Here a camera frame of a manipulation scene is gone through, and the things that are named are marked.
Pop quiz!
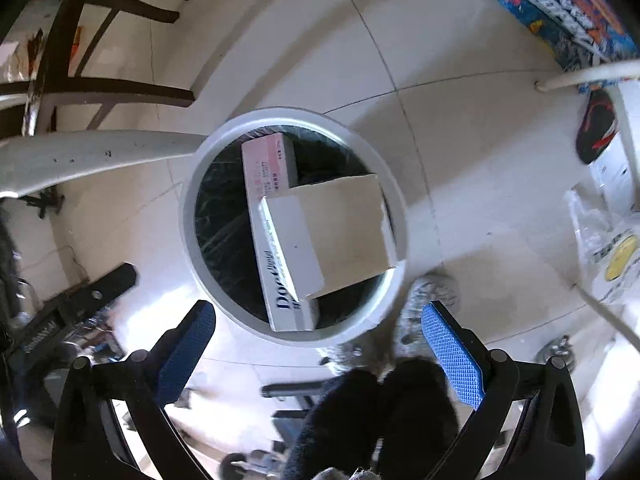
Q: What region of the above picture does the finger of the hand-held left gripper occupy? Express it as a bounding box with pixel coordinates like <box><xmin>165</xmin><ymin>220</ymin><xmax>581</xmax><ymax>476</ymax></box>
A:
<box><xmin>75</xmin><ymin>262</ymin><xmax>138</xmax><ymax>311</ymax></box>

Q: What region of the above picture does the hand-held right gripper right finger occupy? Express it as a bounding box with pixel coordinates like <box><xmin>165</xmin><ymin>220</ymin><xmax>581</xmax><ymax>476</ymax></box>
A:
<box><xmin>421</xmin><ymin>301</ymin><xmax>587</xmax><ymax>480</ymax></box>

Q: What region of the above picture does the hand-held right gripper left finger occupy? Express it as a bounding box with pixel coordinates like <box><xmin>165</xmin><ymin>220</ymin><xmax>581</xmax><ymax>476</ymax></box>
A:
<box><xmin>50</xmin><ymin>300</ymin><xmax>217</xmax><ymax>480</ymax></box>

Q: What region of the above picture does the white bin with black liner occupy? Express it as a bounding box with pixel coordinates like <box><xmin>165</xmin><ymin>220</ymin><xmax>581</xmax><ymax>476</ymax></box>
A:
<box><xmin>179</xmin><ymin>106</ymin><xmax>423</xmax><ymax>347</ymax></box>

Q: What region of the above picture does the long white cardboard box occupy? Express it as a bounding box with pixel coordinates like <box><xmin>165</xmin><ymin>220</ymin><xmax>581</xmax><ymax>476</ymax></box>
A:
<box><xmin>241</xmin><ymin>132</ymin><xmax>321</xmax><ymax>332</ymax></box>

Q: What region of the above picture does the white and blue medicine box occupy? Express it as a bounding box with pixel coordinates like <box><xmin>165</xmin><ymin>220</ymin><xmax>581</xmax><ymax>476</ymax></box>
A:
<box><xmin>257</xmin><ymin>174</ymin><xmax>399</xmax><ymax>302</ymax></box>

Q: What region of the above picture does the grey fuzzy slipper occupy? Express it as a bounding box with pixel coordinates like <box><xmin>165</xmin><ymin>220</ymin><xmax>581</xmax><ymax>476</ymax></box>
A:
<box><xmin>395</xmin><ymin>275</ymin><xmax>461</xmax><ymax>361</ymax></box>
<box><xmin>320</xmin><ymin>340</ymin><xmax>396</xmax><ymax>376</ymax></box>

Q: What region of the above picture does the clear bag with yellow item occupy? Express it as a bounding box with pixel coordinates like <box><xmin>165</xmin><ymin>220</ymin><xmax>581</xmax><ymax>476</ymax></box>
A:
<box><xmin>567</xmin><ymin>187</ymin><xmax>640</xmax><ymax>306</ymax></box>

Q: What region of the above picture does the dark wooden chair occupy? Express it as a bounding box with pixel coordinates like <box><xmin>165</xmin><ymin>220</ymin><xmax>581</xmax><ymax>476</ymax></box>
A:
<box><xmin>0</xmin><ymin>0</ymin><xmax>196</xmax><ymax>138</ymax></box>

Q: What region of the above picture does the black and red shoe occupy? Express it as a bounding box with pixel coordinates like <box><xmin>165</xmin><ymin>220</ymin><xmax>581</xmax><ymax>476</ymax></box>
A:
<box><xmin>574</xmin><ymin>89</ymin><xmax>617</xmax><ymax>165</ymax></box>

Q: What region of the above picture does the colourful printed blue box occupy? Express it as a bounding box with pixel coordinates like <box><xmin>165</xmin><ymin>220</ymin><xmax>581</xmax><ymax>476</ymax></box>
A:
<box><xmin>497</xmin><ymin>0</ymin><xmax>640</xmax><ymax>73</ymax></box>

